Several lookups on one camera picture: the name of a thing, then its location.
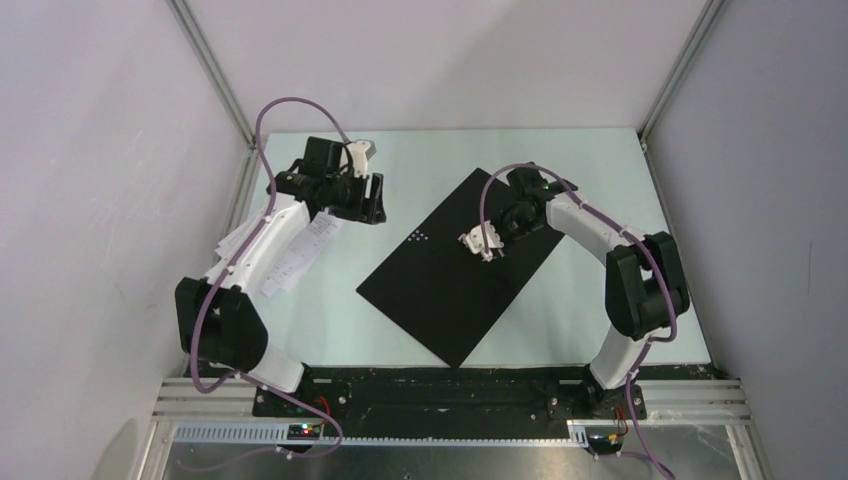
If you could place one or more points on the red and black folder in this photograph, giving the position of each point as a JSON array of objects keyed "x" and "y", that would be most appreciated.
[{"x": 441, "y": 294}]

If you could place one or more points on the aluminium front frame rail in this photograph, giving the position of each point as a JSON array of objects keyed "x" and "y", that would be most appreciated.
[{"x": 697, "y": 424}]

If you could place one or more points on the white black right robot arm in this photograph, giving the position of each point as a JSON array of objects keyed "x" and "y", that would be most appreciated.
[{"x": 645, "y": 289}]

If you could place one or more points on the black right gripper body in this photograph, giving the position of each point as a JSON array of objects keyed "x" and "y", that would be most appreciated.
[{"x": 515, "y": 224}]

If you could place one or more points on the right aluminium corner post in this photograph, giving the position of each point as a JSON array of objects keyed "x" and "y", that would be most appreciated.
[{"x": 694, "y": 43}]

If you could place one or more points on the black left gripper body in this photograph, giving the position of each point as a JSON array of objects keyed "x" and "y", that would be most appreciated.
[{"x": 346, "y": 188}]

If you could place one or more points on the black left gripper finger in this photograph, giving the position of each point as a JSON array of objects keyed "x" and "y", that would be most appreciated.
[
  {"x": 353, "y": 214},
  {"x": 373, "y": 207}
]

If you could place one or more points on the white printed paper files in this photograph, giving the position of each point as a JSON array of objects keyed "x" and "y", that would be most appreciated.
[{"x": 299, "y": 255}]

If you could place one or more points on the left aluminium corner post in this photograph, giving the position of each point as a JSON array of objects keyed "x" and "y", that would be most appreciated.
[{"x": 197, "y": 40}]

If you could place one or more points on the aluminium corner post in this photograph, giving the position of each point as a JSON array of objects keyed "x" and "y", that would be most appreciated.
[
  {"x": 694, "y": 43},
  {"x": 197, "y": 40}
]

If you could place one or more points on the metal folder clip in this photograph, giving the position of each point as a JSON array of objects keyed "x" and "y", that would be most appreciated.
[{"x": 482, "y": 242}]

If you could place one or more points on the left controller board with leds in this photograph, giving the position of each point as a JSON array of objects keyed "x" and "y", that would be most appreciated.
[{"x": 304, "y": 432}]

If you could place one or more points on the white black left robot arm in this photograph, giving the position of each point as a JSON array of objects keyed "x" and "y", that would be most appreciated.
[{"x": 217, "y": 319}]

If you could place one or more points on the right controller board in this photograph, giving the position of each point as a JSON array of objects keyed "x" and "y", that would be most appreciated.
[{"x": 605, "y": 445}]

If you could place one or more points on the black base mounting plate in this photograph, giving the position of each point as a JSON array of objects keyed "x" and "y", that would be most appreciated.
[{"x": 446, "y": 404}]

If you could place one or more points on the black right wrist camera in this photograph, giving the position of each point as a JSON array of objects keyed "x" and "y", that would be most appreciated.
[{"x": 528, "y": 184}]

